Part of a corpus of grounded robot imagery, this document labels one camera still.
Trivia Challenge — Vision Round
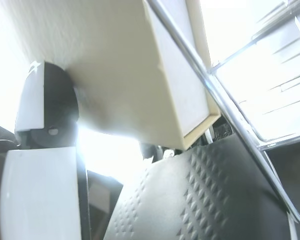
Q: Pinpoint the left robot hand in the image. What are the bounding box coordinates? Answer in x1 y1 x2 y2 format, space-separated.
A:
0 61 297 240

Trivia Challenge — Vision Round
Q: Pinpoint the cream paperback book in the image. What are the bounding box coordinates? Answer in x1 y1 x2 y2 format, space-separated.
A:
7 0 222 151

